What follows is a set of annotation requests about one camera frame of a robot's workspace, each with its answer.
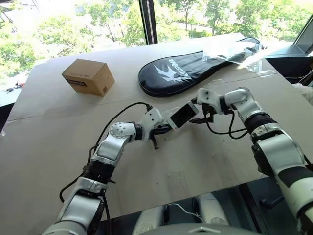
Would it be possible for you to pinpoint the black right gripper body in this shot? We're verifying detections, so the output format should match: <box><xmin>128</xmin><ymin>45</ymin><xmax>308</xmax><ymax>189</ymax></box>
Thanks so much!
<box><xmin>201</xmin><ymin>102</ymin><xmax>217</xmax><ymax>123</ymax></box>

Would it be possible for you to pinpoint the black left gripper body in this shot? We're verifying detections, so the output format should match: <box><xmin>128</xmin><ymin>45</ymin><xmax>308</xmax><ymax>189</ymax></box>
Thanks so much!
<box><xmin>148</xmin><ymin>123</ymin><xmax>172</xmax><ymax>138</ymax></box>

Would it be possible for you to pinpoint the clear plastic phone case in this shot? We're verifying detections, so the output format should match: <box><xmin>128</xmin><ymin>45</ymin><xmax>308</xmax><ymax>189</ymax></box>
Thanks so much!
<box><xmin>160</xmin><ymin>104</ymin><xmax>183</xmax><ymax>123</ymax></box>

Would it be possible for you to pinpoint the white smartphone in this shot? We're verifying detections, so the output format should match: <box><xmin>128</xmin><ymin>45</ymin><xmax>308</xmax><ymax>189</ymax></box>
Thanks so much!
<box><xmin>169</xmin><ymin>101</ymin><xmax>199</xmax><ymax>130</ymax></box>

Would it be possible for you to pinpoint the black racket cover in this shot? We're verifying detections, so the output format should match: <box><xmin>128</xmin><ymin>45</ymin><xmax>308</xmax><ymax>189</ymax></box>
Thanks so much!
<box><xmin>138</xmin><ymin>36</ymin><xmax>264</xmax><ymax>98</ymax></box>

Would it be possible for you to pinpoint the clear plastic bag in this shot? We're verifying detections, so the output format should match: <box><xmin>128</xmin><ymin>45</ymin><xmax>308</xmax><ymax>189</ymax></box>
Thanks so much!
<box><xmin>201</xmin><ymin>40</ymin><xmax>277</xmax><ymax>77</ymax></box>

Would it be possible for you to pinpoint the silver rounded robot leg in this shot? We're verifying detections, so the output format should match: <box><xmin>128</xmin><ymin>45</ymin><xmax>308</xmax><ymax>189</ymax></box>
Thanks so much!
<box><xmin>196</xmin><ymin>192</ymin><xmax>231</xmax><ymax>227</ymax></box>
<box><xmin>133</xmin><ymin>205</ymin><xmax>167</xmax><ymax>235</ymax></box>

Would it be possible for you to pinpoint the brown cardboard box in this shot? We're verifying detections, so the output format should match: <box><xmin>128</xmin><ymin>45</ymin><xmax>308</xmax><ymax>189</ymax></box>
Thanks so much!
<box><xmin>61</xmin><ymin>58</ymin><xmax>115</xmax><ymax>98</ymax></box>

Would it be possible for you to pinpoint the black angular furniture piece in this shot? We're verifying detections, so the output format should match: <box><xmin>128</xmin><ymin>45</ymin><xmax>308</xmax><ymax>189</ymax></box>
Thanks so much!
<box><xmin>264</xmin><ymin>18</ymin><xmax>313</xmax><ymax>86</ymax></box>

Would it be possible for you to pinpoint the grey robot torso top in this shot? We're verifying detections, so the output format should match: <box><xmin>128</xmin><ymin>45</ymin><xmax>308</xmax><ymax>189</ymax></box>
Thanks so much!
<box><xmin>143</xmin><ymin>223</ymin><xmax>260</xmax><ymax>235</ymax></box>

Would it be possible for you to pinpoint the white cloth bundle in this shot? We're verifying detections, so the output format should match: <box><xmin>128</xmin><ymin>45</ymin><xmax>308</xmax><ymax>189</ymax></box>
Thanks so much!
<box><xmin>292</xmin><ymin>82</ymin><xmax>313</xmax><ymax>106</ymax></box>

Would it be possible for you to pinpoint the black clamp under table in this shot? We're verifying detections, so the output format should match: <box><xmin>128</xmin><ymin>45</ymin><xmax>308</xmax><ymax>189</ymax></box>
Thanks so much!
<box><xmin>260</xmin><ymin>192</ymin><xmax>285</xmax><ymax>209</ymax></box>

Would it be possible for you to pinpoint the small red and black gadget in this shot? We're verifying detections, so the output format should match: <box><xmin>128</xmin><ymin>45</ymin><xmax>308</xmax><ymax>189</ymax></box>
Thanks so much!
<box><xmin>4</xmin><ymin>81</ymin><xmax>26</xmax><ymax>93</ymax></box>

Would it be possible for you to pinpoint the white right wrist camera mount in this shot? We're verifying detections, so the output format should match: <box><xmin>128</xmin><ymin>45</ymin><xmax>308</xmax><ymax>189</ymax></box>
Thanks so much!
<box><xmin>197</xmin><ymin>88</ymin><xmax>224</xmax><ymax>115</ymax></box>

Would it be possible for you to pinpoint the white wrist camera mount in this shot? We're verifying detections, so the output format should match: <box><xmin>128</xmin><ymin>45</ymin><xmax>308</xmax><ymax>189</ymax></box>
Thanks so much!
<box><xmin>138</xmin><ymin>107</ymin><xmax>165</xmax><ymax>141</ymax></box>
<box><xmin>197</xmin><ymin>88</ymin><xmax>224</xmax><ymax>115</ymax></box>

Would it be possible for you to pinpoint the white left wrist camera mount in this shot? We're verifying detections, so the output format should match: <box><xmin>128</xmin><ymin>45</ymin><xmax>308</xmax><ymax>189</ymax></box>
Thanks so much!
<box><xmin>138</xmin><ymin>107</ymin><xmax>165</xmax><ymax>141</ymax></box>

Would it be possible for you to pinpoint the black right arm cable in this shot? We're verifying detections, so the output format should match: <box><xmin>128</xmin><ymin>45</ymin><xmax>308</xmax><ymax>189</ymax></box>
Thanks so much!
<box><xmin>205</xmin><ymin>107</ymin><xmax>250</xmax><ymax>141</ymax></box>

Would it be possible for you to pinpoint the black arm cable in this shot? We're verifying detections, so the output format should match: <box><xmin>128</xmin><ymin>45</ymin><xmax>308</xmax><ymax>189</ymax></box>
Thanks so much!
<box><xmin>205</xmin><ymin>107</ymin><xmax>250</xmax><ymax>141</ymax></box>
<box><xmin>87</xmin><ymin>102</ymin><xmax>154</xmax><ymax>160</ymax></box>

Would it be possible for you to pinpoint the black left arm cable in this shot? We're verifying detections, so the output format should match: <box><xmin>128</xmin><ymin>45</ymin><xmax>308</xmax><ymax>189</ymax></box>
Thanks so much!
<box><xmin>87</xmin><ymin>102</ymin><xmax>154</xmax><ymax>160</ymax></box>

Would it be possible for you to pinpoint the thin white cable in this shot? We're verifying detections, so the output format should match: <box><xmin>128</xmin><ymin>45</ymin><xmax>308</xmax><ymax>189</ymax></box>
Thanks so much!
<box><xmin>168</xmin><ymin>202</ymin><xmax>204</xmax><ymax>221</ymax></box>

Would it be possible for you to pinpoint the black window frame post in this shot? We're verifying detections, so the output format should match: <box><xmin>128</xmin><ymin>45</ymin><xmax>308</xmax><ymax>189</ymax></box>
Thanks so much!
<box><xmin>138</xmin><ymin>0</ymin><xmax>157</xmax><ymax>46</ymax></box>

